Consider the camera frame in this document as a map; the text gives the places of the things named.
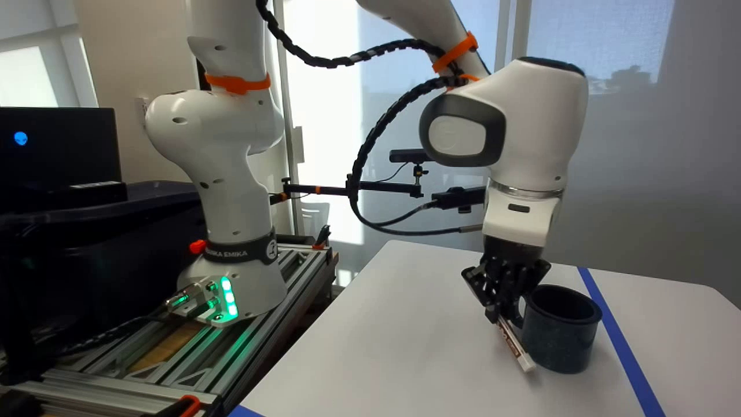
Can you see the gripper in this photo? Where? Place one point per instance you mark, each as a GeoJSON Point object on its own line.
{"type": "Point", "coordinates": [512, 252]}

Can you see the white marker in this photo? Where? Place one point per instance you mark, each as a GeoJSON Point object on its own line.
{"type": "Point", "coordinates": [517, 347]}

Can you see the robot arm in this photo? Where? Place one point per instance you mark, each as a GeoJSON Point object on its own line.
{"type": "Point", "coordinates": [226, 174]}

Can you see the dark blue cup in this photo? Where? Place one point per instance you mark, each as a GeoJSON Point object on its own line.
{"type": "Point", "coordinates": [561, 336]}

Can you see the blue tape strip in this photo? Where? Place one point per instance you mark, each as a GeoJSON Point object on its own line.
{"type": "Point", "coordinates": [622, 341]}
{"type": "Point", "coordinates": [246, 412]}

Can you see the black and orange clamp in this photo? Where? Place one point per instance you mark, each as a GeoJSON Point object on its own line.
{"type": "Point", "coordinates": [321, 237]}
{"type": "Point", "coordinates": [186, 406]}

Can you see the window with blind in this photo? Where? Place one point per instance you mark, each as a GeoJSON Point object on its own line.
{"type": "Point", "coordinates": [602, 35]}

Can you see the red knob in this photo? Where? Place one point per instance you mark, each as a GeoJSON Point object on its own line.
{"type": "Point", "coordinates": [197, 246]}

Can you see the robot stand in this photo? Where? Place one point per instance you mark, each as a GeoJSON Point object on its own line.
{"type": "Point", "coordinates": [202, 359]}

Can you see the black storage bin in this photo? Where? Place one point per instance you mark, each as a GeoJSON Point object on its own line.
{"type": "Point", "coordinates": [116, 243]}

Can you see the black laptop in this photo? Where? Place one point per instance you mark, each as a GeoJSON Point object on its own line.
{"type": "Point", "coordinates": [58, 150]}

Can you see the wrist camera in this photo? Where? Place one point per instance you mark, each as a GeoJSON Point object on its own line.
{"type": "Point", "coordinates": [460, 197]}

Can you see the camera on mount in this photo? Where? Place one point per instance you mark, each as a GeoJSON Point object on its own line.
{"type": "Point", "coordinates": [370, 186]}

